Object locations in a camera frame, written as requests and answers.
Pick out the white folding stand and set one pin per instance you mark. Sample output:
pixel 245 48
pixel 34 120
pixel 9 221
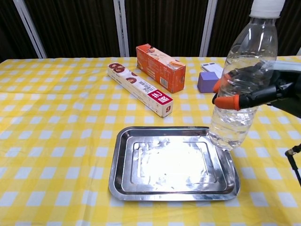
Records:
pixel 212 67

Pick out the purple foam cube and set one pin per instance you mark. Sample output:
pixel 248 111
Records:
pixel 205 82

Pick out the stainless steel rectangular tray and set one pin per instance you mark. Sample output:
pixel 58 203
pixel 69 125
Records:
pixel 174 164

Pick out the orange cardboard box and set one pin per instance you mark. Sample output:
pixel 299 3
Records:
pixel 162 70

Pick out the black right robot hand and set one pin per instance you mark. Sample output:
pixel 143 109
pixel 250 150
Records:
pixel 287 89

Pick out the long white wrap box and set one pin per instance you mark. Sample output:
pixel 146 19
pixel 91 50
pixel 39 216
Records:
pixel 138 89

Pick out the yellow white checkered tablecloth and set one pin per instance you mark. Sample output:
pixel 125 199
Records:
pixel 58 122

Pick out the white partition frame post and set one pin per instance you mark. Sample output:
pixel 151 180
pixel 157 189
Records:
pixel 299 51
pixel 121 28
pixel 30 28
pixel 208 28

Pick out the dark ribbed partition panel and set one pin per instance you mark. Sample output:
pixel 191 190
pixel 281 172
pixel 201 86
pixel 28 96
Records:
pixel 11 28
pixel 75 26
pixel 225 18
pixel 164 21

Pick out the clear plastic water bottle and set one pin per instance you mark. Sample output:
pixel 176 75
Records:
pixel 254 42

